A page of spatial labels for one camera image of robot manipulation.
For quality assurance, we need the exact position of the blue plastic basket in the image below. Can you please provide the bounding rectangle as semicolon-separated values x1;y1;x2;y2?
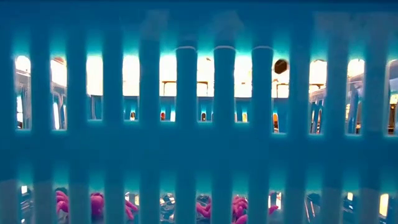
0;0;398;224

